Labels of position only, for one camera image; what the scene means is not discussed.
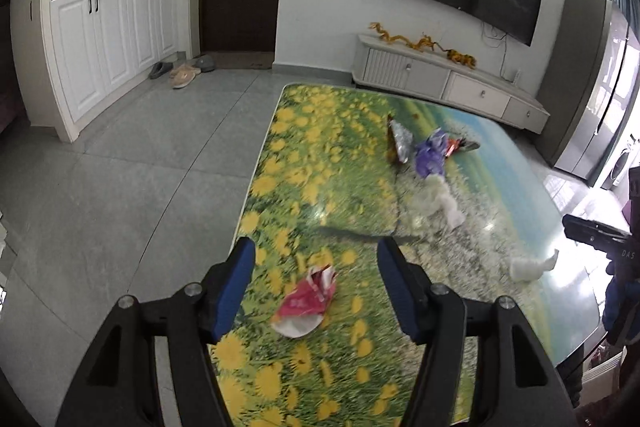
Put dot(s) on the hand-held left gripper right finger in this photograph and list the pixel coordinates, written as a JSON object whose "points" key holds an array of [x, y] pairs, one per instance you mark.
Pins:
{"points": [[400, 287]]}

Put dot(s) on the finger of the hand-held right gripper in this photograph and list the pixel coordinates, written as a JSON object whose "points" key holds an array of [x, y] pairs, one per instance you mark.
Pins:
{"points": [[635, 187], [585, 232]]}

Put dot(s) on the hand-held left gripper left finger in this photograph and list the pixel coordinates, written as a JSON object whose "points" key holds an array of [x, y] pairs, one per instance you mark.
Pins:
{"points": [[232, 287]]}

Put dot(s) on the red and white snack packet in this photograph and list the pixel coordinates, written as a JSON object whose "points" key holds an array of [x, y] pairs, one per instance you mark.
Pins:
{"points": [[302, 304]]}

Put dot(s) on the purple wrapper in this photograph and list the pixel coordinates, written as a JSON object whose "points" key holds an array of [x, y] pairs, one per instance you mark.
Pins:
{"points": [[430, 154]]}

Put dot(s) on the dark brown snack packet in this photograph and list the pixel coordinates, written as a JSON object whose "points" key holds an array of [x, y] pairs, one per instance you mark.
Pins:
{"points": [[400, 139]]}

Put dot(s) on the red orange snack wrapper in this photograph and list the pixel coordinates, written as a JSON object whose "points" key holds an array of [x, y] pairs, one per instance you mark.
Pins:
{"points": [[456, 147]]}

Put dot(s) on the person's right forearm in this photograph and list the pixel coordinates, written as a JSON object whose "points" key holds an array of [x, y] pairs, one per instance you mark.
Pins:
{"points": [[617, 307]]}

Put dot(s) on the white washing machine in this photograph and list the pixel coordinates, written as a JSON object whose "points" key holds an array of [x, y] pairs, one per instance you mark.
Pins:
{"points": [[622, 162]]}

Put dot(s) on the grey refrigerator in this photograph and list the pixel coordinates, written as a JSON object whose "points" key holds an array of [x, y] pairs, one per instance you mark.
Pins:
{"points": [[575, 82]]}

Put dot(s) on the white power strip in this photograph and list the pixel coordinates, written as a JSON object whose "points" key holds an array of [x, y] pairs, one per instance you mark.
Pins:
{"points": [[516, 76]]}

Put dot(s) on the blue curtain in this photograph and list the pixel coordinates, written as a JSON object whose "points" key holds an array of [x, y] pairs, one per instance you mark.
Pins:
{"points": [[625, 2]]}

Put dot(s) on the beige slipper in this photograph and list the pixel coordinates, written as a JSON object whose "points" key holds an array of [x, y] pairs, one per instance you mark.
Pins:
{"points": [[186, 79], [180, 71]]}

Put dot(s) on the golden tiger figurine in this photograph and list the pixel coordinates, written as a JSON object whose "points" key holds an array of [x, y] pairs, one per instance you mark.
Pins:
{"points": [[460, 58]]}

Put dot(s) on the white television cabinet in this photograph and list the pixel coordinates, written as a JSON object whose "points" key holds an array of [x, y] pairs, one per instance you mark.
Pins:
{"points": [[425, 74]]}

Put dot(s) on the grey slipper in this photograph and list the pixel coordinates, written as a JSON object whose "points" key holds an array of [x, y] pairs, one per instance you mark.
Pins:
{"points": [[160, 70], [204, 64]]}

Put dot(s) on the brown door mat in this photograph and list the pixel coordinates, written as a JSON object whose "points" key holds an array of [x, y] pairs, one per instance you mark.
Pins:
{"points": [[240, 60]]}

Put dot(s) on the golden dragon figurine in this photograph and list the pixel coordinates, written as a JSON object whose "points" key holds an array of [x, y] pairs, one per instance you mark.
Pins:
{"points": [[387, 34], [424, 43]]}

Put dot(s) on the white floor cabinet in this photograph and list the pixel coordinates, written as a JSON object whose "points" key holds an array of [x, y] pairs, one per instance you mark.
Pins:
{"points": [[110, 52]]}

